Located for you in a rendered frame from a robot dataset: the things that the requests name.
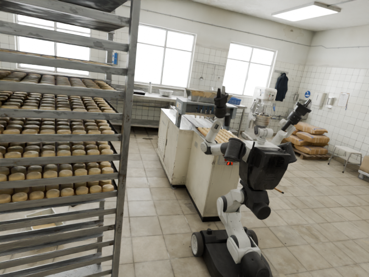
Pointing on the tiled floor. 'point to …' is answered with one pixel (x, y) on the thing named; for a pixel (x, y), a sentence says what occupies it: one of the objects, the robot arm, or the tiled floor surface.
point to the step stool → (347, 156)
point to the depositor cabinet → (175, 147)
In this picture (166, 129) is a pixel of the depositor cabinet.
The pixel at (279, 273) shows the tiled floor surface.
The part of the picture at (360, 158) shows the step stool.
